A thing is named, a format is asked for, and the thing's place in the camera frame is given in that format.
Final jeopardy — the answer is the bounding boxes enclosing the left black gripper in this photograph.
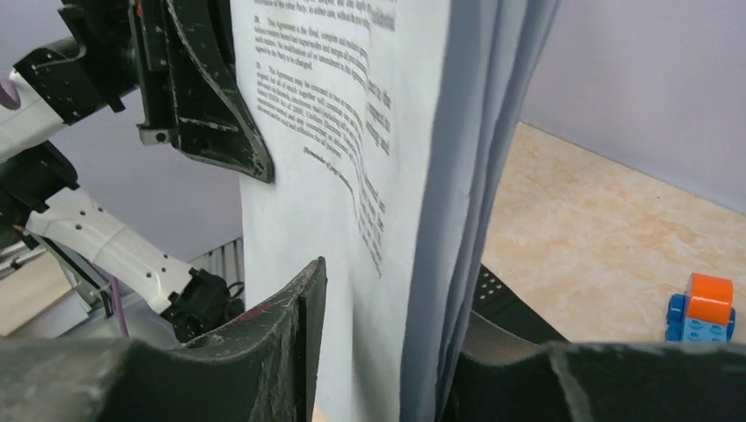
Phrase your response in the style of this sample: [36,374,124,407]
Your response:
[12,1,274,184]

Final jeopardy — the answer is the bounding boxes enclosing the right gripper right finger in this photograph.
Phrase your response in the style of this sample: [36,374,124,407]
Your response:
[444,313,745,421]

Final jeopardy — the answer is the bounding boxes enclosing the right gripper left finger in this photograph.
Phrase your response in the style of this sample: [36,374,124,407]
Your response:
[1,258,326,421]

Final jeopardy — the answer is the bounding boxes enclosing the teal and black folder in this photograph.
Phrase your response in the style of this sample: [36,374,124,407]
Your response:
[472,265,567,345]

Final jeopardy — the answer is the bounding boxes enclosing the white printed paper sheets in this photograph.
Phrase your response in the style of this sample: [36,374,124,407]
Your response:
[231,1,558,421]

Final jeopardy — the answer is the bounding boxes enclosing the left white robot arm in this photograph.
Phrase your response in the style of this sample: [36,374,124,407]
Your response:
[1,1,274,342]

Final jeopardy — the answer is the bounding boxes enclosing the blue orange toy car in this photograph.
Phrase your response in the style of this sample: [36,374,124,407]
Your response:
[664,273,736,343]

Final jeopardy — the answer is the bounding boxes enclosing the aluminium frame profile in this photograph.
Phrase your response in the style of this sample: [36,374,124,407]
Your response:
[190,237,245,285]

